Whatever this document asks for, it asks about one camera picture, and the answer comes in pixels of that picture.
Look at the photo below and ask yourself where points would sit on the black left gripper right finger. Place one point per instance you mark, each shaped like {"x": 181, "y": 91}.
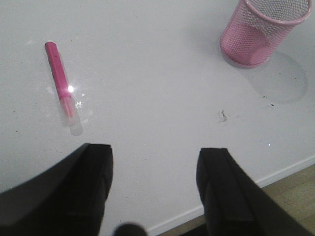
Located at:
{"x": 234, "y": 205}

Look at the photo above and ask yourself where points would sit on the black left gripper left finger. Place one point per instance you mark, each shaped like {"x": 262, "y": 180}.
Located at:
{"x": 68, "y": 199}

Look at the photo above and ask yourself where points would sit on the pink highlighter pen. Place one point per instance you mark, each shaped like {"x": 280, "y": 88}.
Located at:
{"x": 61, "y": 83}

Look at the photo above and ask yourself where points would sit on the pink mesh pen holder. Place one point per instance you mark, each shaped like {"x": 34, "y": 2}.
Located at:
{"x": 258, "y": 27}

